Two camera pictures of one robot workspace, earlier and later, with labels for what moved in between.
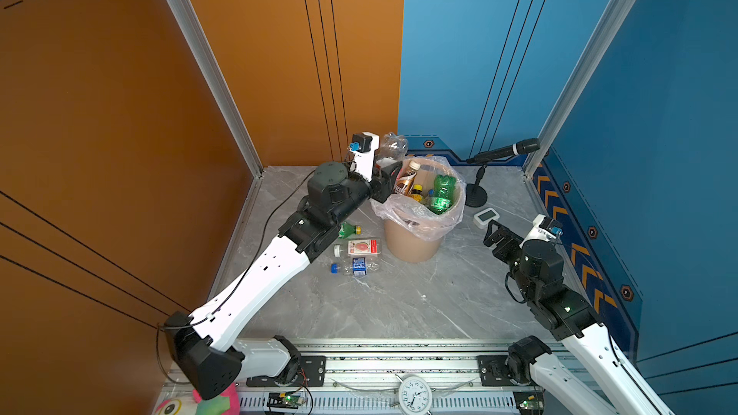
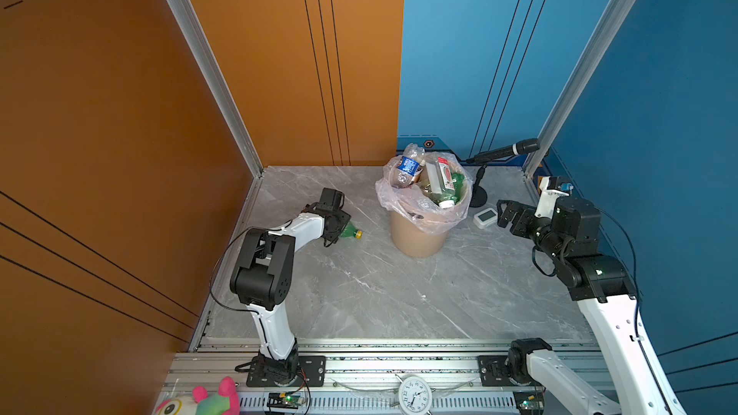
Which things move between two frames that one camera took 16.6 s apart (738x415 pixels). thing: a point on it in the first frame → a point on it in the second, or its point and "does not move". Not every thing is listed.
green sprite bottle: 444,191 → 458,185
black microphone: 520,148 does not move
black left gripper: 380,187 → 343,216
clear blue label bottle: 358,266 → 410,164
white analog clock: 415,395 does not move
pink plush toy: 226,402 does not move
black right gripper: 512,241 → 525,212
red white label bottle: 358,247 → 445,172
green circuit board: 283,400 does not move
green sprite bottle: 346,230 does not move
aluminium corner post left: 201,57 does not move
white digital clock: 483,217 does not move
